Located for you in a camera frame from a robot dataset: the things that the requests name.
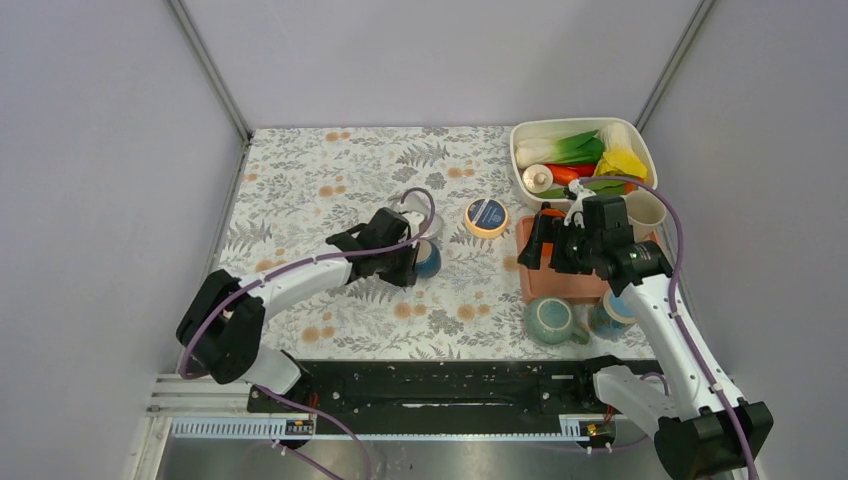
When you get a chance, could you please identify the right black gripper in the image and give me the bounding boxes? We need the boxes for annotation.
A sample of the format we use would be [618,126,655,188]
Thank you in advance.
[516,213,602,274]

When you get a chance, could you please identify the dark blue mug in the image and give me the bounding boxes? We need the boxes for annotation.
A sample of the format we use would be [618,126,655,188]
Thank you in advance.
[415,240,442,279]

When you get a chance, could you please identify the tall cream mug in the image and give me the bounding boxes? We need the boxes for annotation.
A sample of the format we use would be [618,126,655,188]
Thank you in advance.
[624,189,667,242]

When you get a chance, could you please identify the orange mug black handle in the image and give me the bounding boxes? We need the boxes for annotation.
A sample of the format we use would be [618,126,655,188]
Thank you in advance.
[539,202,566,270]

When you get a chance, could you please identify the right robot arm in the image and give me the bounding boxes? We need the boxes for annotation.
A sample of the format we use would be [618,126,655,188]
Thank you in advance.
[518,194,774,479]

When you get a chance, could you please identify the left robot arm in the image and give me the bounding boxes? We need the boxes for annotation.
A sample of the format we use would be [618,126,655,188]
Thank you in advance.
[176,207,432,411]

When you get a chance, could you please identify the teal green glazed mug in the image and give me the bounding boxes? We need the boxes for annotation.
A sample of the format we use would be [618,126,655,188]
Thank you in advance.
[523,297,591,346]

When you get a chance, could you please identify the blue butterfly mug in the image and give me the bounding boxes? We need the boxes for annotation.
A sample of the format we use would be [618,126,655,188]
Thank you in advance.
[588,290,637,340]

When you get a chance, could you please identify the pink plastic tray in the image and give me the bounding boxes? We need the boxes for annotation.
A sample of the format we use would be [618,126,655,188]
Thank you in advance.
[515,213,664,305]

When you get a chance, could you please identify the toy white mushroom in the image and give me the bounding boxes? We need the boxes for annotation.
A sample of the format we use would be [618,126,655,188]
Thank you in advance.
[521,164,553,194]

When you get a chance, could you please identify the toy carrot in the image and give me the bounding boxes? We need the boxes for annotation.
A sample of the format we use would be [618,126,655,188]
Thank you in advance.
[547,165,580,186]

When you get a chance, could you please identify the toy red chili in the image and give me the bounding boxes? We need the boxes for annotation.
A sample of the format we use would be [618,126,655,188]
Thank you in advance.
[568,164,596,177]

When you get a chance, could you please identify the toy green pea pod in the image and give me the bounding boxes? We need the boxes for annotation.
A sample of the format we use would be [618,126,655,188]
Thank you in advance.
[536,180,635,200]

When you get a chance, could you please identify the toy bok choy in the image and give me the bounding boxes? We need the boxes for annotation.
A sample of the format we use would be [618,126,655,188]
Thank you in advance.
[514,130,605,169]

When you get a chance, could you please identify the floral tablecloth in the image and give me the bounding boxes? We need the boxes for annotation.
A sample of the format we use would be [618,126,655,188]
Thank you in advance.
[219,126,652,360]

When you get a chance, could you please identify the white rectangular bin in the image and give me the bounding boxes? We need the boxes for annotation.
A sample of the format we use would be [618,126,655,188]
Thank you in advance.
[509,117,658,210]

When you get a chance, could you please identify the toy napa cabbage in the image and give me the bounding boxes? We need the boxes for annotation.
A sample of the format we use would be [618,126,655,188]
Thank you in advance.
[596,122,638,158]

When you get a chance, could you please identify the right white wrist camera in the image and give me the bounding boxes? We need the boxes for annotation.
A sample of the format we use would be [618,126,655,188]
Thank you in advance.
[564,179,596,228]

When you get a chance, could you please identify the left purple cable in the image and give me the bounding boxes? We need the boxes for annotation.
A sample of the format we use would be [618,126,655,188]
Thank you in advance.
[177,187,437,480]

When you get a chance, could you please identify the purple cable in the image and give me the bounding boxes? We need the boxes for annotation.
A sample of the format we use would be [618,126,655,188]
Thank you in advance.
[576,175,763,480]
[177,187,437,480]

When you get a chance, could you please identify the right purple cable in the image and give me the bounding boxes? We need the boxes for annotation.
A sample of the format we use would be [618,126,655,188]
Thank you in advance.
[576,175,763,480]

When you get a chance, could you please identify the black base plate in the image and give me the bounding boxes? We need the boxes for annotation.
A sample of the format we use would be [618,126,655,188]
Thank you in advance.
[286,355,621,437]

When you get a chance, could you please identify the white slotted cable duct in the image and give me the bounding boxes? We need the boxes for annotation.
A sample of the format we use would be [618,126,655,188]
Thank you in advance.
[170,417,590,442]

